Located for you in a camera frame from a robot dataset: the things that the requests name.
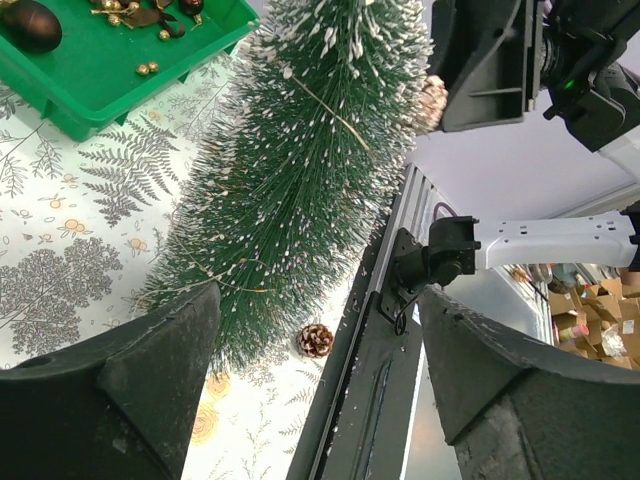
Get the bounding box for cardboard boxes in background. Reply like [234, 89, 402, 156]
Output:
[548, 279, 639, 371]

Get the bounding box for dark brown bauble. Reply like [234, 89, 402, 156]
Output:
[1, 0, 62, 54]

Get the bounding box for thin wire light string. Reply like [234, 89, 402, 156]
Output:
[134, 74, 371, 301]

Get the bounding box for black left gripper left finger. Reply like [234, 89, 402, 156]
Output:
[1, 283, 220, 479]

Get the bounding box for pine cone front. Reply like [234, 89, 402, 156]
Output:
[296, 323, 334, 359]

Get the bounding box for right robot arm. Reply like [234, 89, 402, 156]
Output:
[377, 0, 639, 308]

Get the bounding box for brown ribbon gold berries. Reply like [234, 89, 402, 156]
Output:
[90, 0, 204, 41]

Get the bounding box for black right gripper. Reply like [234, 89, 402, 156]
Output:
[429, 0, 639, 133]

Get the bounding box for small green christmas tree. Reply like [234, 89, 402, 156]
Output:
[141, 1, 433, 372]

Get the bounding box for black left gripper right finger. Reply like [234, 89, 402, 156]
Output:
[419, 288, 639, 480]

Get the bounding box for green plastic tray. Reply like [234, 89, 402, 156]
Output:
[1, 1, 259, 141]

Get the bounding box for pine cone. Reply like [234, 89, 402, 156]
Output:
[414, 75, 448, 134]
[296, 323, 334, 359]

